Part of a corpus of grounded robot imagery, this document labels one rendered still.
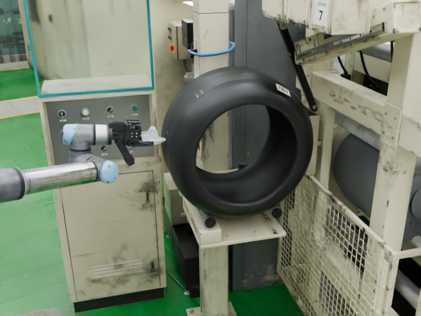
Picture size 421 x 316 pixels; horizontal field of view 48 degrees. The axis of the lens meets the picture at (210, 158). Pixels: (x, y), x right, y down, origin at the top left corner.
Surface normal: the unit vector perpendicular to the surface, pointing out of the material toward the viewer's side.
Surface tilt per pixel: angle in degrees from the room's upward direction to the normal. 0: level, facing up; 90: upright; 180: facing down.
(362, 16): 90
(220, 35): 90
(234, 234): 0
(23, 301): 0
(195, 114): 61
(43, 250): 0
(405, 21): 72
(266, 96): 80
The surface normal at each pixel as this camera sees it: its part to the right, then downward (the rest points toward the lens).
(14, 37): 0.54, 0.32
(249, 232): -0.01, -0.92
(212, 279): 0.25, 0.37
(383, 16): -0.97, 0.11
